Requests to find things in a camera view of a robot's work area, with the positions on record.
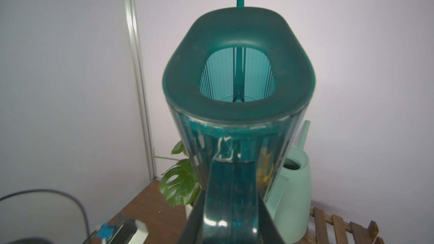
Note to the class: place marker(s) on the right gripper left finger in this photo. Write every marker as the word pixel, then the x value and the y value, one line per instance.
pixel 192 232

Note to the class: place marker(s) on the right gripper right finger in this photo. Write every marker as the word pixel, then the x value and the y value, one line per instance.
pixel 268 233

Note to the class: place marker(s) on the sage green watering can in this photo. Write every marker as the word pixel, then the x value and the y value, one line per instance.
pixel 290 200

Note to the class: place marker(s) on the brown wooden slatted shelf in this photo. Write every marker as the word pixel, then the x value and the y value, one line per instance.
pixel 360 234

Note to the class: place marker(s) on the dark green watering can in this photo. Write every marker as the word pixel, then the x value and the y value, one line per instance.
pixel 238 86

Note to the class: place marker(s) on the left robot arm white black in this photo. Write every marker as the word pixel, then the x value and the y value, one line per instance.
pixel 31 240

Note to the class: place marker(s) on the green monstera plant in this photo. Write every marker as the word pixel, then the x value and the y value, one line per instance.
pixel 179 185

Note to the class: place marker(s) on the left aluminium corner profile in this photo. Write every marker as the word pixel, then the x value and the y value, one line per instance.
pixel 136 55

